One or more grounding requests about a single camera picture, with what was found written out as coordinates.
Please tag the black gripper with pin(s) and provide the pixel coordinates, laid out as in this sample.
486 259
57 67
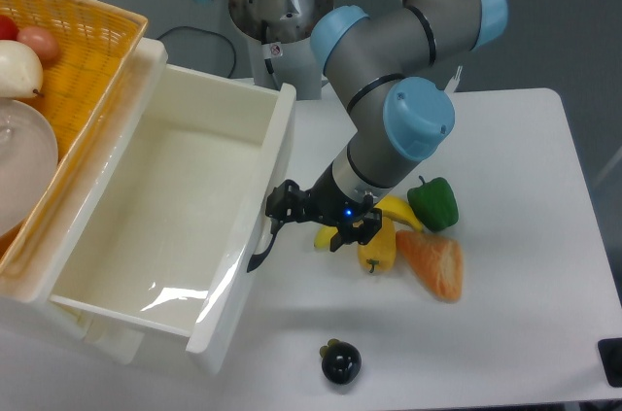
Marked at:
327 204

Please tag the green bell pepper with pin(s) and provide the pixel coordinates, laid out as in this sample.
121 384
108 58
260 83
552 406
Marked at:
434 204

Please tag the white drawer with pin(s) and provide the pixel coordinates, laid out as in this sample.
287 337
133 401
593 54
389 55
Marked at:
161 264

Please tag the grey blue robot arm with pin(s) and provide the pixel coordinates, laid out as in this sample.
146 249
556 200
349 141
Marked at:
372 66

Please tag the white drawer cabinet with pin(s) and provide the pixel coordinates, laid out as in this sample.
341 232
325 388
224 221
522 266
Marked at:
36 258

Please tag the yellow bell pepper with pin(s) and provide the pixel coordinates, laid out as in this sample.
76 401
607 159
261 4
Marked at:
380 253

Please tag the yellow banana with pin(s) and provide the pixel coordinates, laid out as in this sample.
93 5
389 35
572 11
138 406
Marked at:
392 207

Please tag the orange bread slice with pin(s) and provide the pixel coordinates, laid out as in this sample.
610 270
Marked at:
437 261

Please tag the dark purple mangosteen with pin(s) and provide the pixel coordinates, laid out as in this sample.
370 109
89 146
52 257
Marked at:
341 361

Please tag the orange woven basket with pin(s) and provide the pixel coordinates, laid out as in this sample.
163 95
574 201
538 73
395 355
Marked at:
96 39

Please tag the white plate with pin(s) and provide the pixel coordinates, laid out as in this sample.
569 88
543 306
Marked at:
29 157

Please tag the black corner object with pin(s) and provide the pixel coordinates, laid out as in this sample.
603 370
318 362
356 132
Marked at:
610 350

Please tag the white pear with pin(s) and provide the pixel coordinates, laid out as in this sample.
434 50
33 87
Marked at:
21 71

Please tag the red tomato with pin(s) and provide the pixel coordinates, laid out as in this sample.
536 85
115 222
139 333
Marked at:
8 29

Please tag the white metal base frame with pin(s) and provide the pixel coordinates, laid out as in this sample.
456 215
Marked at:
454 81

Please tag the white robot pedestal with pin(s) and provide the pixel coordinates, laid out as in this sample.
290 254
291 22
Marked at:
277 33

